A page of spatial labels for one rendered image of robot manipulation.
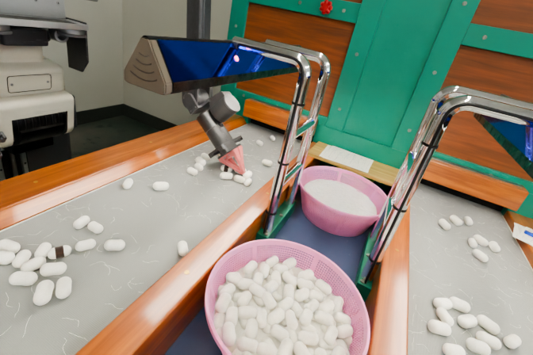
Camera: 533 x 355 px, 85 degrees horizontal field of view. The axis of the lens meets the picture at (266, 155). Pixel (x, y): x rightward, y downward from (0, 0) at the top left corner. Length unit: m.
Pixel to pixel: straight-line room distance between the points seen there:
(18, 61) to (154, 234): 0.76
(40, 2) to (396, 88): 1.13
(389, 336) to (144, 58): 0.55
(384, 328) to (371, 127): 0.73
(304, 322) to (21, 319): 0.40
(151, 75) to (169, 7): 2.34
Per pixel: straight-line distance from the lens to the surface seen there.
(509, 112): 0.54
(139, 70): 0.46
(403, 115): 1.11
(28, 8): 1.13
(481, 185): 1.13
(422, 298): 0.70
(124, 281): 0.56
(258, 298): 0.56
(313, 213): 0.82
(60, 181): 0.77
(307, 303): 0.56
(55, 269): 0.58
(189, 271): 0.53
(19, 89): 1.18
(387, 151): 1.14
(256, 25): 1.24
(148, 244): 0.62
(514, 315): 0.81
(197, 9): 0.85
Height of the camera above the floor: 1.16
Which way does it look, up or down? 25 degrees down
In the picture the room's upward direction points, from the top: 12 degrees clockwise
